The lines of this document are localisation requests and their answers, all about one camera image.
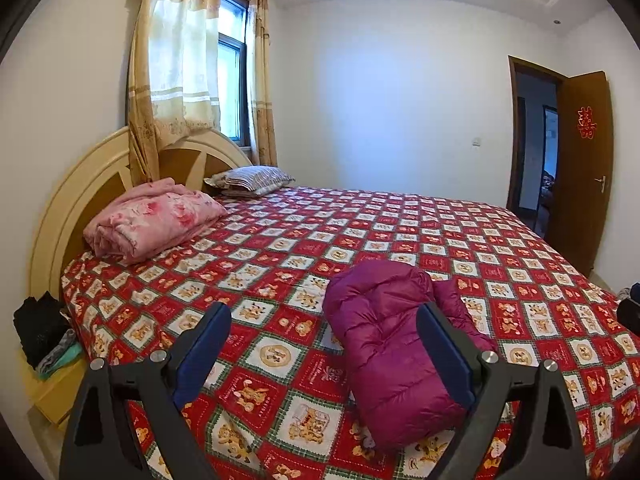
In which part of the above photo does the magenta quilted down jacket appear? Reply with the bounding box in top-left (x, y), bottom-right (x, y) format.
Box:
top-left (322, 259), bottom-right (498, 451)

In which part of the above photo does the narrow beige patterned curtain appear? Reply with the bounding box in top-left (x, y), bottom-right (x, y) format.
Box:
top-left (247, 0), bottom-right (278, 168)

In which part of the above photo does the window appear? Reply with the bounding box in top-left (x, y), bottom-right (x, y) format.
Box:
top-left (217, 0), bottom-right (251, 147)

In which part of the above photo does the striped pillow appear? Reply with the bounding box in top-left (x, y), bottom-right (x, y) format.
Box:
top-left (204, 165), bottom-right (296, 197)

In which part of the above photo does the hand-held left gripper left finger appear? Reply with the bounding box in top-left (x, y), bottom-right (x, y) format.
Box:
top-left (59, 302), bottom-right (232, 480)

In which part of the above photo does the wide beige patterned curtain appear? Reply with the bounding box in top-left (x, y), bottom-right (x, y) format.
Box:
top-left (125, 0), bottom-right (223, 186)

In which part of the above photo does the red patterned bedspread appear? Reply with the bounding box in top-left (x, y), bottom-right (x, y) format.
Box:
top-left (60, 185), bottom-right (640, 480)

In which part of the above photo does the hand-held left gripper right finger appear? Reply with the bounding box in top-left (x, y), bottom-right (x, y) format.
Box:
top-left (416, 301), bottom-right (587, 480)

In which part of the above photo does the black garment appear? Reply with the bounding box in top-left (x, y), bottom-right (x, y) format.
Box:
top-left (13, 291), bottom-right (71, 368)

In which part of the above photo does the pink floral folded blanket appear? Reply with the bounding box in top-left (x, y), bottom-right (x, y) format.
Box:
top-left (82, 177), bottom-right (228, 266)

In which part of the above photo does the light wooden nightstand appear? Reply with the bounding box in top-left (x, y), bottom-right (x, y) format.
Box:
top-left (19, 347), bottom-right (91, 423)

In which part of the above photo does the brown wooden door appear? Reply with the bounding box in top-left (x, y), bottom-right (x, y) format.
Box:
top-left (542, 71), bottom-right (615, 277)

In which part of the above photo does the red paper door decoration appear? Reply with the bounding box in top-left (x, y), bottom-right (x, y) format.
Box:
top-left (575, 106), bottom-right (598, 138)

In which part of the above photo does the teal and grey clothing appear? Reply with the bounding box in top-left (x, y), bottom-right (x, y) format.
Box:
top-left (36, 330), bottom-right (83, 380)

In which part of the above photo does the cream wooden headboard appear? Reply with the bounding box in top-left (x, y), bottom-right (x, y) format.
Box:
top-left (29, 126), bottom-right (253, 301)

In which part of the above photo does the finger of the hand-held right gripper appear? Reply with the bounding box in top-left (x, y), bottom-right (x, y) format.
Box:
top-left (616, 299), bottom-right (640, 336)

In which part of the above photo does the dark wooden door frame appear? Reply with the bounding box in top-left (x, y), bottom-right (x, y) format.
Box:
top-left (506, 55), bottom-right (569, 236)

